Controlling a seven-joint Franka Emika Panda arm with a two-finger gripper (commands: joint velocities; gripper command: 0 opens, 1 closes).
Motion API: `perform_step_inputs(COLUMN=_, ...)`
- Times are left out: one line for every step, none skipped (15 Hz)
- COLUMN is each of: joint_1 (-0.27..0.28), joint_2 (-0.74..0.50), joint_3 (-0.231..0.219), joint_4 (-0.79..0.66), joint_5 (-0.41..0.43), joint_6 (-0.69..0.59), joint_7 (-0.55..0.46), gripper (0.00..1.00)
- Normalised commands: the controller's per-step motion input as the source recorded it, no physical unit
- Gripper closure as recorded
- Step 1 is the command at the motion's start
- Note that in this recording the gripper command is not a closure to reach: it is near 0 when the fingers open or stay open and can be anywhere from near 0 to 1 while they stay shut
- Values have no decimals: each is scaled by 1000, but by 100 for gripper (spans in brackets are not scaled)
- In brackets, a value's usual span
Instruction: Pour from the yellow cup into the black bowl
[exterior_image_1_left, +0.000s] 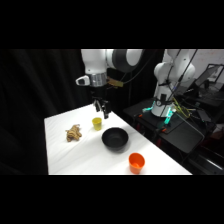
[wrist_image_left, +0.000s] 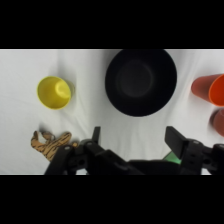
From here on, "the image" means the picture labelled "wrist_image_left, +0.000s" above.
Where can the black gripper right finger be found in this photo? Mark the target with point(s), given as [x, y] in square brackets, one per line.
[186, 151]

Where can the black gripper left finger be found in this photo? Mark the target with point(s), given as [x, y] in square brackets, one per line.
[66, 160]

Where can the yellow plastic cup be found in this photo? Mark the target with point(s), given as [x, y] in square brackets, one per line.
[54, 92]

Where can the orange plastic cup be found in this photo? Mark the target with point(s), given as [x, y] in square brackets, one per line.
[210, 88]

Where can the black bowl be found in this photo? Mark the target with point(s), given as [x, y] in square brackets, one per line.
[140, 81]

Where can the tiger striped plush toy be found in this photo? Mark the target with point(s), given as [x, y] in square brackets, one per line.
[50, 146]

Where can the white tablecloth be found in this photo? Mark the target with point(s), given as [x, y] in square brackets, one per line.
[20, 133]

